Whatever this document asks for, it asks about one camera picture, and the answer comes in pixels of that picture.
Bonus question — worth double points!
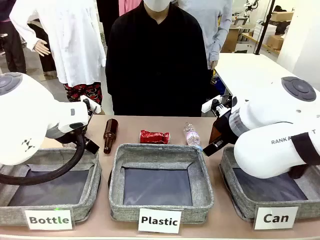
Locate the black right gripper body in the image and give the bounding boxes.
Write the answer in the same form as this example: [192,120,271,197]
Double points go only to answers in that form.
[215,113,239,149]

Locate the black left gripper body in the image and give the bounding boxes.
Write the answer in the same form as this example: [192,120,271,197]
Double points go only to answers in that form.
[82,136,101,154]

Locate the pink-label plastic bottle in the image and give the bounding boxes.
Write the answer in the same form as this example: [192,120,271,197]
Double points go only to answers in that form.
[183,121,203,151]

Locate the crushed red can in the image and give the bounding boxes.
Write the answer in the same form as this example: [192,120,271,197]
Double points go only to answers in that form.
[139,129,172,145]

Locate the grey fabric basket labelled Plastic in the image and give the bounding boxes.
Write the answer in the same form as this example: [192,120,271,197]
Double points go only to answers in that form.
[108,143,215,225]

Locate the grey fabric basket labelled Can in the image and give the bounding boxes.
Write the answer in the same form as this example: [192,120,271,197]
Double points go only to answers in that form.
[218,145,320,222]

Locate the white Can label card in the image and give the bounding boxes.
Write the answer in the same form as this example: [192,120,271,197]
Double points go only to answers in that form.
[253,206,300,231]

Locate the grey fabric basket labelled Bottle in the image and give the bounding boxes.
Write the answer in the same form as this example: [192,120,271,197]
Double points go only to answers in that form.
[0,147,103,227]

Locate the red floral shorts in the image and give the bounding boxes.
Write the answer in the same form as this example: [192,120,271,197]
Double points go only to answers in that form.
[63,81,103,106]

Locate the white table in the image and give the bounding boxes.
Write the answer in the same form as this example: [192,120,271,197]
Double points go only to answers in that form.
[214,52,320,101]

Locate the white Bottle label card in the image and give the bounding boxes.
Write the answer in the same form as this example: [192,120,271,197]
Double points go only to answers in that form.
[24,208,76,231]

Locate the white Plastic label card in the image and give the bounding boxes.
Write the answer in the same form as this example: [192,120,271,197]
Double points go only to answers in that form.
[137,207,183,235]

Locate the person in black clothes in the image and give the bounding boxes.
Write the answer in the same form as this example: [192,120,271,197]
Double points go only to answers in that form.
[104,0,213,118]

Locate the cardboard box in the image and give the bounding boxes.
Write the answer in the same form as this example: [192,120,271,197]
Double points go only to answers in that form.
[266,34,286,50]
[271,11,295,23]

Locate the light grey-blue shirt figure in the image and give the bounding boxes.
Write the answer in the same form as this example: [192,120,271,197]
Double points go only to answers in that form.
[178,0,233,71]

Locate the black stand pole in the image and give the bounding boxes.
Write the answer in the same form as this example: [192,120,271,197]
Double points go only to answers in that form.
[254,0,276,56]

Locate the mannequin hand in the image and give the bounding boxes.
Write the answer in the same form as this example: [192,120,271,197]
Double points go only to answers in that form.
[33,39,52,57]

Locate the white shirt on mannequin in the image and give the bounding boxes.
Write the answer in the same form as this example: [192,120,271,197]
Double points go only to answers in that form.
[9,0,107,88]

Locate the dark clothed figure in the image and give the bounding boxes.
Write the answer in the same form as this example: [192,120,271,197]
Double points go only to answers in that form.
[0,0,27,75]

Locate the pink garment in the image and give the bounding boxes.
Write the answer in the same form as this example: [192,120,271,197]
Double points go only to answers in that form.
[118,0,144,16]

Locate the white face mask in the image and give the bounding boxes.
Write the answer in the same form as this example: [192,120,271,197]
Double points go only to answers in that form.
[142,0,173,13]

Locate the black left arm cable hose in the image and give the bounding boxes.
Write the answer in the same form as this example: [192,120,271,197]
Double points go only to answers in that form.
[0,132,87,186]

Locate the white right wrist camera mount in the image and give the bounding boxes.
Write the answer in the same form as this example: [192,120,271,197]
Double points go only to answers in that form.
[201,94,235,118]

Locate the black strap on right arm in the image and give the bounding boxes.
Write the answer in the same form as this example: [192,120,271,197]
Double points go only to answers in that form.
[291,132,320,166]

